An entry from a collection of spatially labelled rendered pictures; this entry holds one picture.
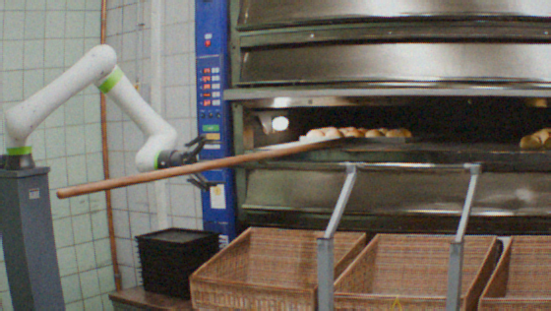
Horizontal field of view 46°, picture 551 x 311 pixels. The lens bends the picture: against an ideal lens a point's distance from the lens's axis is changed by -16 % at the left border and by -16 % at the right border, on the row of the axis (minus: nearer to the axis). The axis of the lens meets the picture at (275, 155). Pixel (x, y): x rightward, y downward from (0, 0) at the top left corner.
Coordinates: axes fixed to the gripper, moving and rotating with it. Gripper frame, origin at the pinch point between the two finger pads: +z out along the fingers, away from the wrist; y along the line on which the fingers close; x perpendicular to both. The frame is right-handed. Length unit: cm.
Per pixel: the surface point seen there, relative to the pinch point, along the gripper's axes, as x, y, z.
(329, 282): -1, 39, 40
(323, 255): 0.0, 29.6, 38.7
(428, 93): -46, -21, 61
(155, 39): -58, -52, -80
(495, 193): -61, 18, 85
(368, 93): -45, -21, 35
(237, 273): -43, 52, -27
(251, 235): -55, 37, -27
